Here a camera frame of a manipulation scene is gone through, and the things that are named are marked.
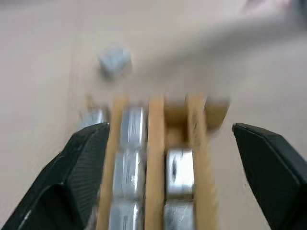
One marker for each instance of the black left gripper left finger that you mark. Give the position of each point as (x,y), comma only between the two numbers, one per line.
(60,182)

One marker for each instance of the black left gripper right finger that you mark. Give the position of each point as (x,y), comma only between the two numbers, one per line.
(268,167)

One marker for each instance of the wooden slotted tray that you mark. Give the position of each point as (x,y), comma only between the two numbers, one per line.
(153,148)

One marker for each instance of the silver camera module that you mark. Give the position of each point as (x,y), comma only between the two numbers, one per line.
(115,62)
(178,216)
(128,175)
(126,216)
(132,127)
(180,172)

